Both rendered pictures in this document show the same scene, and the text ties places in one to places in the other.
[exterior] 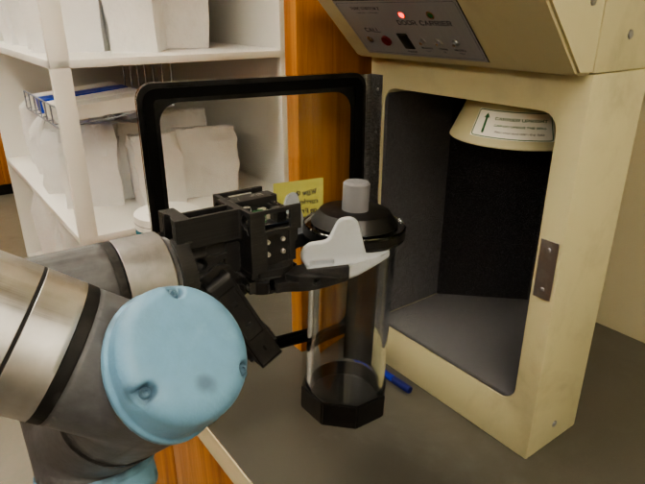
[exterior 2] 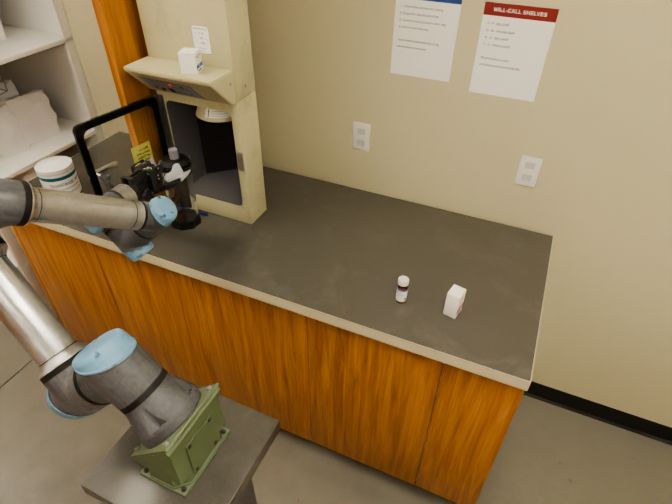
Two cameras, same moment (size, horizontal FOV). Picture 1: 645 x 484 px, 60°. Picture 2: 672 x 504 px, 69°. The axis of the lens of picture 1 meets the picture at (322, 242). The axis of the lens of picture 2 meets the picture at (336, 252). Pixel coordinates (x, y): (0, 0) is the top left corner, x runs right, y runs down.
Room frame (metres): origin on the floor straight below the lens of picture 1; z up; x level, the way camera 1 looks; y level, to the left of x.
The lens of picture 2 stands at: (-0.87, 0.21, 2.02)
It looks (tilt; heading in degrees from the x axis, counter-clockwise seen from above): 39 degrees down; 330
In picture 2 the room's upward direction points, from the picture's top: 1 degrees clockwise
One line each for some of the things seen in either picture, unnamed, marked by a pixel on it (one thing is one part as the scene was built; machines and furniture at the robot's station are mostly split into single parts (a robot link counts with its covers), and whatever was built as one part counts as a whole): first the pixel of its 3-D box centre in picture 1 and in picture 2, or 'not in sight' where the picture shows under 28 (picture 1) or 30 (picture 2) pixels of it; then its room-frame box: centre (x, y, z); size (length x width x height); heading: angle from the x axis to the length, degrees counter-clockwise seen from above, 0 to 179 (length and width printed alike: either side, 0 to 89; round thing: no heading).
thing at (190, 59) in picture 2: not in sight; (190, 60); (0.60, -0.15, 1.54); 0.05 x 0.05 x 0.06; 54
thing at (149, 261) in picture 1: (143, 278); (122, 197); (0.43, 0.15, 1.26); 0.08 x 0.05 x 0.08; 36
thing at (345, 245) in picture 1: (347, 245); (177, 171); (0.49, -0.02, 1.26); 0.09 x 0.03 x 0.06; 102
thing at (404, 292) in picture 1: (505, 217); (225, 140); (0.76, -0.26, 1.19); 0.26 x 0.24 x 0.35; 36
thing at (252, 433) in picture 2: not in sight; (186, 455); (-0.20, 0.22, 0.92); 0.32 x 0.32 x 0.04; 36
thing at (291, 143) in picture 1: (265, 227); (131, 166); (0.73, 0.08, 1.19); 0.30 x 0.01 x 0.40; 116
